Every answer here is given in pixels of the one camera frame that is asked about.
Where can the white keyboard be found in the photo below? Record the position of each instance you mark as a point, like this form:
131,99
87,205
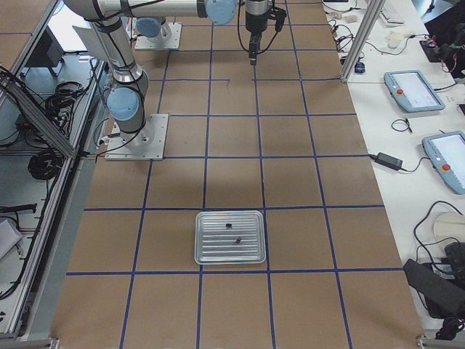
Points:
390,17

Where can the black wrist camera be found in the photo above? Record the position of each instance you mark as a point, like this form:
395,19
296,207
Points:
278,15

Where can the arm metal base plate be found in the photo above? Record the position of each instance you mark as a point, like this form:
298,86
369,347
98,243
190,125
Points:
158,44
147,145

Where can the silver ribbed metal tray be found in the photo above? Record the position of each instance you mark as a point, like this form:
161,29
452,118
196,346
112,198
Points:
215,245

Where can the upper blue teach pendant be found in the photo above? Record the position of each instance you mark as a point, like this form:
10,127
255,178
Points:
412,92

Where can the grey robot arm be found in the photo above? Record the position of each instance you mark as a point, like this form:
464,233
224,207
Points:
105,19
153,27

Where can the black power adapter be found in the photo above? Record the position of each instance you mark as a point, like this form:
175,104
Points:
389,161

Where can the aluminium frame post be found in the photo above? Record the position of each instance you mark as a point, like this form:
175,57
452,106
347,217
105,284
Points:
366,25

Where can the lower blue teach pendant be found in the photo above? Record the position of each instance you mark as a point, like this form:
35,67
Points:
446,152

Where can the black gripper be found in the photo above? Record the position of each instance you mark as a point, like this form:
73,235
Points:
254,19

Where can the black bag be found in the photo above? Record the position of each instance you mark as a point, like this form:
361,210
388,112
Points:
446,295

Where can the blue teach pendant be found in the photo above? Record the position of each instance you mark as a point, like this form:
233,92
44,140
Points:
412,92
446,152

